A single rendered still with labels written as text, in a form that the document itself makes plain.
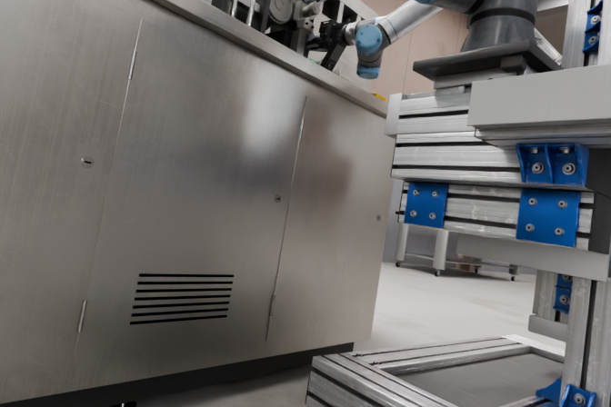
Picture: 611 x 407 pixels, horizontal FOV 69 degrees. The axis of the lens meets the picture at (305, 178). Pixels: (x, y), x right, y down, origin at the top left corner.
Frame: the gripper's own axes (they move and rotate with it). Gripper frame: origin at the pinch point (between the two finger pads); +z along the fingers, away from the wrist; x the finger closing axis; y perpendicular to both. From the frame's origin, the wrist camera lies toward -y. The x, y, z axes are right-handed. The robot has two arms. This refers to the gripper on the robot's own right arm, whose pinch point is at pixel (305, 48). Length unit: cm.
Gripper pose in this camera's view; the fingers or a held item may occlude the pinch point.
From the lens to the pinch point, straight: 170.9
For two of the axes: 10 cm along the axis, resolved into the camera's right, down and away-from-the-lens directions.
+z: -7.4, -0.7, 6.7
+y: 1.6, -9.8, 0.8
